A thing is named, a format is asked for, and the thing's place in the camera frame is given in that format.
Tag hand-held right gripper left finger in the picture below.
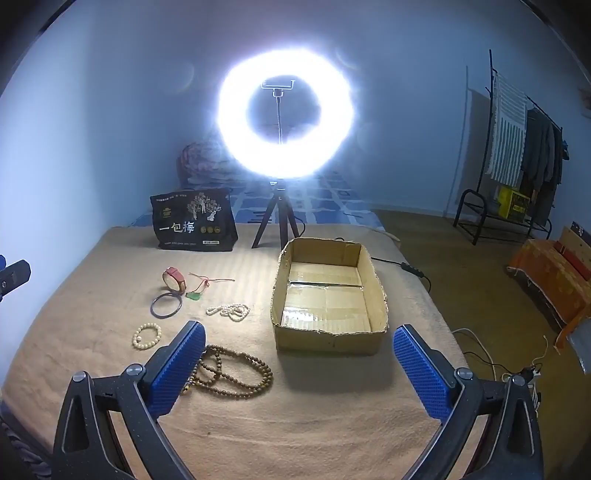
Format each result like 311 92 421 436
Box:
52 320 207 480

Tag folded patterned quilt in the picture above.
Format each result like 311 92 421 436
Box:
177 141 236 190

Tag dark striped fabric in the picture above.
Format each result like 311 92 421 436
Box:
0 401 54 480

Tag white cable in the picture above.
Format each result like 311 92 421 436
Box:
451 328 498 381

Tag orange cloth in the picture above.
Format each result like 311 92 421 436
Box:
507 237 591 356

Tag white power strip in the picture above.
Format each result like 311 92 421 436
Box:
521 364 542 409

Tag pearl strand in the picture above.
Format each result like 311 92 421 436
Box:
206 303 251 322

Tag black tripod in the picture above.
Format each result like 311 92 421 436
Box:
252 180 303 252

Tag yellow box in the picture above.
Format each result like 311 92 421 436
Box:
497 185 532 219

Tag ring light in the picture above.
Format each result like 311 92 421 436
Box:
217 44 358 181

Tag brown board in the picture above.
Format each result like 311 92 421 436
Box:
556 224 591 268

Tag striped towel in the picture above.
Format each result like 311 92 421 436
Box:
485 73 528 183

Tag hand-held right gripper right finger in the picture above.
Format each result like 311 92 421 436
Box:
392 324 546 480

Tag black cable with switch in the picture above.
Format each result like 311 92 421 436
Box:
332 237 432 294

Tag red strap watch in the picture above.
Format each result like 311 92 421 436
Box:
161 266 188 294

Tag metal bangle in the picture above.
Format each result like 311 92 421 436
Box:
150 292 184 318

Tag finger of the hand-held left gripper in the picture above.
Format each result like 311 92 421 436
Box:
0 260 31 296

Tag black printed bag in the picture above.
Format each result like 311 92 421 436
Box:
150 187 239 253

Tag cream bead bracelet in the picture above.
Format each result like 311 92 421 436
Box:
132 322 163 350

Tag wooden bead necklace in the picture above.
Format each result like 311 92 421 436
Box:
185 344 274 400

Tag green pendant red cord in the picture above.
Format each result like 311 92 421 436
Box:
185 272 235 302

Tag dark hanging clothes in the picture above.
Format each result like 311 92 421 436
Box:
519 107 565 213

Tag phone holder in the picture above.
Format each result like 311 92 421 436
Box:
260 78 297 145

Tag black clothes rack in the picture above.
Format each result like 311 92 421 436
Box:
453 48 566 245

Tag cardboard box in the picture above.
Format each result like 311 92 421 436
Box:
270 237 389 355

